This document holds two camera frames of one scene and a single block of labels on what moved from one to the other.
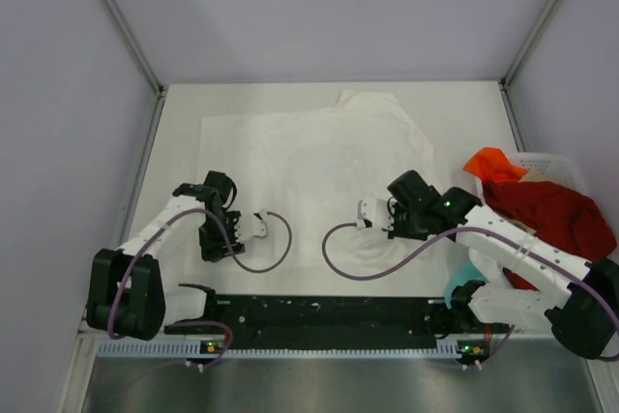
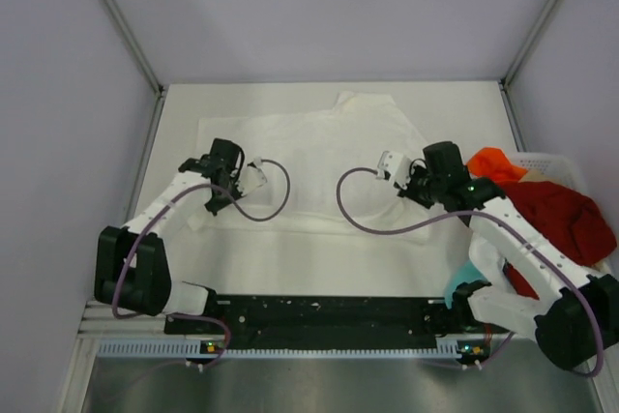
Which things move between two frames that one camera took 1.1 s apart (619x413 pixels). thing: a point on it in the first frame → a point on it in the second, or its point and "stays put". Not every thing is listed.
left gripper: x=212 y=250 → x=215 y=207
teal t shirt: x=464 y=273 stays put
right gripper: x=397 y=231 → x=408 y=192
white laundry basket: x=497 y=280 stays put
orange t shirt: x=492 y=164 stays put
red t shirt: x=557 y=214 stays put
